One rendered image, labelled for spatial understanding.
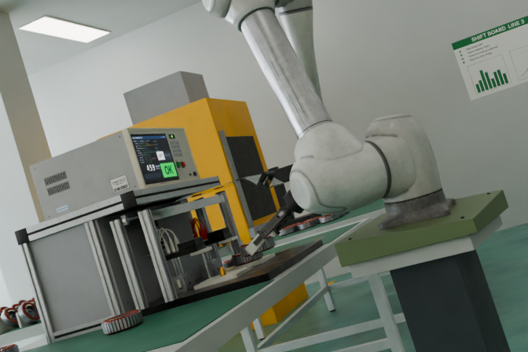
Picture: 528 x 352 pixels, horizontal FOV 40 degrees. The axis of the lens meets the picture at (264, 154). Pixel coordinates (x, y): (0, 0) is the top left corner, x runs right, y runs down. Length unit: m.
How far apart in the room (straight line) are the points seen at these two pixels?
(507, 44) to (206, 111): 3.09
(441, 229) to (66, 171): 1.27
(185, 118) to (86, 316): 3.97
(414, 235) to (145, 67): 6.86
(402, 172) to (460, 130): 5.64
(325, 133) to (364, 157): 0.11
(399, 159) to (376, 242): 0.21
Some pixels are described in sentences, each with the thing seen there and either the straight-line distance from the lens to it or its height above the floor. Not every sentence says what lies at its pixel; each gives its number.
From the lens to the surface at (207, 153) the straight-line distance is 6.07.
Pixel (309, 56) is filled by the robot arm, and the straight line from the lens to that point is 2.13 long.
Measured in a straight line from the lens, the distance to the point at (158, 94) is 6.53.
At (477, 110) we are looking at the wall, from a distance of 7.45.
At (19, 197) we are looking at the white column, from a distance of 6.40.
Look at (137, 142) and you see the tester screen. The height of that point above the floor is 1.27.
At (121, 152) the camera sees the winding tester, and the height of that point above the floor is 1.25.
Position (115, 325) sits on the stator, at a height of 0.77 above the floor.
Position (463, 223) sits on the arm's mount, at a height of 0.78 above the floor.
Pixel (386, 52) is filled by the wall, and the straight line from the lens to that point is 7.57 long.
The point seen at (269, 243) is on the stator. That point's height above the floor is 0.84.
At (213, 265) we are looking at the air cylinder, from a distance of 2.57.
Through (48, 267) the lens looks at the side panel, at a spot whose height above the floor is 0.98.
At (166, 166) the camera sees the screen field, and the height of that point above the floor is 1.18.
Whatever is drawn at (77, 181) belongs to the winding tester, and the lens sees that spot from 2.43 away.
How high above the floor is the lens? 0.96
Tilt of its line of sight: 4 degrees up
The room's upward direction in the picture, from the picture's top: 18 degrees counter-clockwise
